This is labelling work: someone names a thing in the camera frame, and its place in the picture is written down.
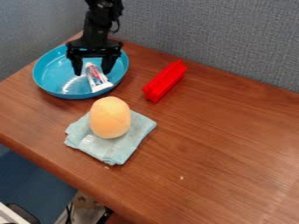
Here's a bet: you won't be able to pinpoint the blue plastic plate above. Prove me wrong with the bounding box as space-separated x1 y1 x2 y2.
32 45 130 100

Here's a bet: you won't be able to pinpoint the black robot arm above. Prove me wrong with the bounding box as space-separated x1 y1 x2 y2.
66 0 124 76

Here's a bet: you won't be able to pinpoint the red plastic block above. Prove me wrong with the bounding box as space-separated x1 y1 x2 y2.
143 59 187 103

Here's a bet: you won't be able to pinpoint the orange egg-shaped sponge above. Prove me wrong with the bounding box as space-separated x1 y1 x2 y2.
88 96 131 138

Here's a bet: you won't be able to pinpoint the light blue folded cloth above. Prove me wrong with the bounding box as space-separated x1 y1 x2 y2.
64 111 156 165

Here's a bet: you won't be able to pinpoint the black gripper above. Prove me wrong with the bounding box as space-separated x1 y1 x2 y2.
66 18 123 76

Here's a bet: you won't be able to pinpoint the objects under table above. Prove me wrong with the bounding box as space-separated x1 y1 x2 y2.
0 192 115 224

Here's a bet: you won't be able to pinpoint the white toothpaste tube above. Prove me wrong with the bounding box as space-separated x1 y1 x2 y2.
86 62 114 92

